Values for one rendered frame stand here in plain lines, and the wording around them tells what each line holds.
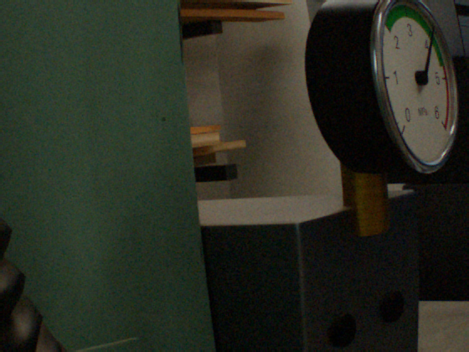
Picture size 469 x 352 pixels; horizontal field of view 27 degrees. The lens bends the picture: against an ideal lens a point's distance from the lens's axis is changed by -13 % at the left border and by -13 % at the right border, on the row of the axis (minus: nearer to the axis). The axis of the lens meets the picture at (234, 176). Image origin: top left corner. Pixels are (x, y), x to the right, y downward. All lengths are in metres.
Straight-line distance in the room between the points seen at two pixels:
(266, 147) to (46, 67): 3.89
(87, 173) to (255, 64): 3.88
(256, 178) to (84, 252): 3.92
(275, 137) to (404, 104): 3.82
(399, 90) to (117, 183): 0.09
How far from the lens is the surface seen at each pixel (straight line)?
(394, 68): 0.32
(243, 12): 3.63
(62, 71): 0.30
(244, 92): 4.22
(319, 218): 0.33
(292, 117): 4.09
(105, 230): 0.31
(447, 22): 0.69
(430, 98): 0.34
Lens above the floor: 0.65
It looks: 3 degrees down
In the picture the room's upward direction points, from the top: 6 degrees counter-clockwise
